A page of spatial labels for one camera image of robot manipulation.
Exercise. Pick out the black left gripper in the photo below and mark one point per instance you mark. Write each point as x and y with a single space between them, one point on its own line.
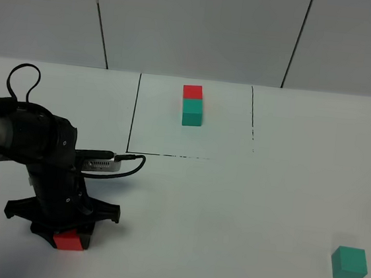
60 201

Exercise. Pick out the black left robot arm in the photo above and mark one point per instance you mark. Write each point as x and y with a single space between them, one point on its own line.
30 134

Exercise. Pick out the green template block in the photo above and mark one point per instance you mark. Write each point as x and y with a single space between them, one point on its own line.
192 113

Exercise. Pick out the red template block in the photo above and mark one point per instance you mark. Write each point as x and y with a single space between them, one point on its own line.
193 92

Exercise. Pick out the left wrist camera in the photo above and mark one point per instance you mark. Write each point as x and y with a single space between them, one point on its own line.
98 161

